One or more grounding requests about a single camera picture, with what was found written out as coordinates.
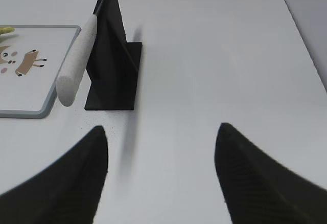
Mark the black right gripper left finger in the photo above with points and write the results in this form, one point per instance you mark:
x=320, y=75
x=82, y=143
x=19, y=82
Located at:
x=67, y=191

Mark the black knife stand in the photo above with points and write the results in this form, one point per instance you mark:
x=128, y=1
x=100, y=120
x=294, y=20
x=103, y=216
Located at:
x=113, y=64

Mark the white grey-rimmed cutting board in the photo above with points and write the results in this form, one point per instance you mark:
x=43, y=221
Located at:
x=31, y=58

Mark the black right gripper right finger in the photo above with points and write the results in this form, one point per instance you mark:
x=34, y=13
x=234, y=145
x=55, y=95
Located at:
x=258, y=189

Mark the white-handled kitchen knife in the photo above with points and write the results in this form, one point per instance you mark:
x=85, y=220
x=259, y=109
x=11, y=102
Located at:
x=74, y=65

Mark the yellow plastic banana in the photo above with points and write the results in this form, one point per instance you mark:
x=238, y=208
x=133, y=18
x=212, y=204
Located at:
x=6, y=30

